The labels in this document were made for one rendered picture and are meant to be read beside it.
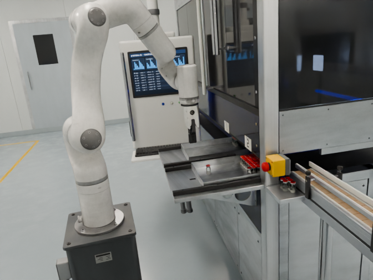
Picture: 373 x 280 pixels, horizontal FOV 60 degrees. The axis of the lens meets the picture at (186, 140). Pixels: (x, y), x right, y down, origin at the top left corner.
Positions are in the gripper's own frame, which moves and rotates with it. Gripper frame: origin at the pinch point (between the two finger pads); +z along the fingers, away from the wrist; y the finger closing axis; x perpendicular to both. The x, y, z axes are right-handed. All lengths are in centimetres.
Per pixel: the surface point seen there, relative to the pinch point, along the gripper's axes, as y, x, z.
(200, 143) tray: 54, -14, 20
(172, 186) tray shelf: 1.7, 10.7, 22.3
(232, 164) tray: 16.7, -22.7, 22.1
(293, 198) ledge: -25.9, -34.3, 22.5
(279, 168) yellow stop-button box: -21.5, -30.3, 10.6
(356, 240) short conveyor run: -56, -39, 23
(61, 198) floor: 206, 114, 110
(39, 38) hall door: 542, 180, -71
